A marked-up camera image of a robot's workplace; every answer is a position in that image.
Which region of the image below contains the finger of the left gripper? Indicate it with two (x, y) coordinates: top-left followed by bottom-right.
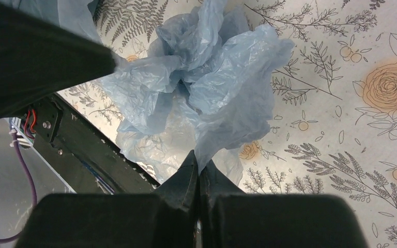
(0, 3), (116, 118)

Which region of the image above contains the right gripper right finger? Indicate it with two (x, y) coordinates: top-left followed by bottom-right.
(200, 162), (367, 247)

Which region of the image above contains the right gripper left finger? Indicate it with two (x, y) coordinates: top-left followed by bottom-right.
(16, 151), (198, 247)

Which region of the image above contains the light blue trash bag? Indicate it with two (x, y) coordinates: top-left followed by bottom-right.
(99, 1), (294, 184)

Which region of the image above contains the grey blue trash bag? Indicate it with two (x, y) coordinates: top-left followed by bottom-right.
(0, 0), (101, 44)

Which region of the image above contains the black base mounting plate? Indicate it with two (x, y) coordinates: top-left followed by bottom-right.
(30, 94), (160, 194)

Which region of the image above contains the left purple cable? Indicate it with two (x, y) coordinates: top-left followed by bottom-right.
(0, 130), (38, 244)

